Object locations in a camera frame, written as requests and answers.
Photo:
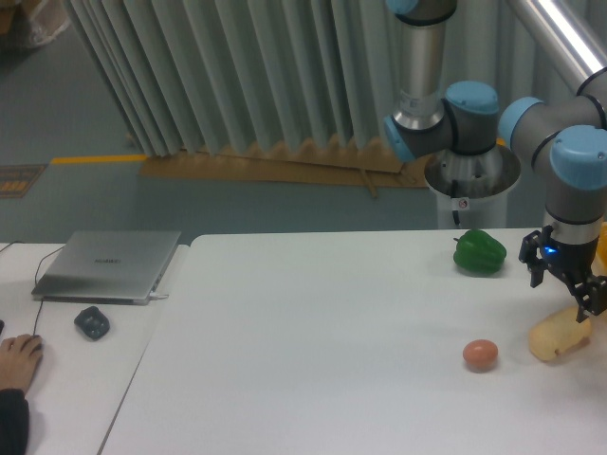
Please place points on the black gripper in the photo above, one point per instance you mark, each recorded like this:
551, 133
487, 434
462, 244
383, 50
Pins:
569, 251

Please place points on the black-sleeved forearm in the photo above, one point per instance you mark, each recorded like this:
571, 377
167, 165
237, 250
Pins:
14, 422

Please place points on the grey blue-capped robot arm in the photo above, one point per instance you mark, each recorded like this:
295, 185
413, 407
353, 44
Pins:
564, 144

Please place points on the yellow basket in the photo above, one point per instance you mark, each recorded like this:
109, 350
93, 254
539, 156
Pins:
600, 261

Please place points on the person's hand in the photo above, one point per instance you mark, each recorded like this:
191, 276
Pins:
17, 372

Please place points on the green bell pepper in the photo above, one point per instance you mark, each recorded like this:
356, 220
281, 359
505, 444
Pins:
479, 253

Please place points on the brown egg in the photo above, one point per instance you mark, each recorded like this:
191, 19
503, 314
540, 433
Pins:
480, 354

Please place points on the brown cardboard sheet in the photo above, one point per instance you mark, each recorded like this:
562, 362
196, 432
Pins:
372, 167

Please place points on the grey-green pleated curtain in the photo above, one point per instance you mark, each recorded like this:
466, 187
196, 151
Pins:
240, 74

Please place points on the silver laptop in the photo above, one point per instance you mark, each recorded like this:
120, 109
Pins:
106, 266

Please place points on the black small controller device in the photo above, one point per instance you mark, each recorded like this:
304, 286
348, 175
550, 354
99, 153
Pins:
92, 323

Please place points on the black computer mouse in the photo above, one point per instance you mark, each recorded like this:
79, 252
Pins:
35, 349

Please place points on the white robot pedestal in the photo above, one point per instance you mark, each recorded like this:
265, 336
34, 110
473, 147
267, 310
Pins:
472, 191

